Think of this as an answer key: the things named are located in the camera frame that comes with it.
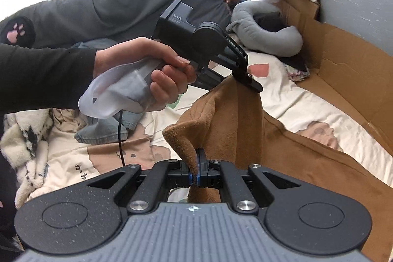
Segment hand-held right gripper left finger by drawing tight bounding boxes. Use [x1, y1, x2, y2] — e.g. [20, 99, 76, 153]
[87, 154, 197, 214]

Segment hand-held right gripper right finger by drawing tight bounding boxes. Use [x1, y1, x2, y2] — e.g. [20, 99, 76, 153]
[196, 148, 302, 214]

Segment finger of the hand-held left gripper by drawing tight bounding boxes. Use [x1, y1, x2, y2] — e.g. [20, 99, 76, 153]
[192, 65, 231, 91]
[231, 71, 264, 94]

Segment brown printed t-shirt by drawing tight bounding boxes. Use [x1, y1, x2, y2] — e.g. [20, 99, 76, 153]
[162, 77, 393, 262]

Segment person's left forearm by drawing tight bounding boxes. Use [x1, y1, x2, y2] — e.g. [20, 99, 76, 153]
[0, 42, 99, 116]

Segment person's left hand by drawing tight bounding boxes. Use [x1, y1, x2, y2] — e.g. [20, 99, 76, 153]
[93, 36, 197, 112]

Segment grey neck pillow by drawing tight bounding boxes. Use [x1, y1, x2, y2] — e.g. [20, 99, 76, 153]
[226, 0, 304, 59]

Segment floral patterned cloth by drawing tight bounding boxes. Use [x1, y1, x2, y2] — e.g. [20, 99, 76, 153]
[285, 64, 311, 82]

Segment cream bear print bed sheet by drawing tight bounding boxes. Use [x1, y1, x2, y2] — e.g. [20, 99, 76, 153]
[27, 51, 393, 202]

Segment black cloth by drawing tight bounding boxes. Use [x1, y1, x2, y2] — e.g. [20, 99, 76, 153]
[256, 12, 311, 73]

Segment blue denim jeans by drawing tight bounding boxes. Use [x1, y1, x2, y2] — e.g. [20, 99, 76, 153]
[70, 37, 182, 145]

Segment translucent white sleeve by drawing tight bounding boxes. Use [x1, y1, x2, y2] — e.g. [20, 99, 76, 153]
[78, 61, 158, 120]

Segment flattened cardboard box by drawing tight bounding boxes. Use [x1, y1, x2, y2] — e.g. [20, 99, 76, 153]
[276, 0, 393, 159]

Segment beige garment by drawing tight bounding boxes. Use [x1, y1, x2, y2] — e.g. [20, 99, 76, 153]
[50, 108, 81, 131]

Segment black paw print cushion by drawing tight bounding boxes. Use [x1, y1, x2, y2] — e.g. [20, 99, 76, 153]
[0, 14, 36, 50]

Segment white black fuzzy blanket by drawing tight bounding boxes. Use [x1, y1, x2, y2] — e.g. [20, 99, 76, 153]
[0, 108, 55, 209]

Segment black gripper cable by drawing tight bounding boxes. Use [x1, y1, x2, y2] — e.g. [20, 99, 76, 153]
[114, 109, 128, 166]

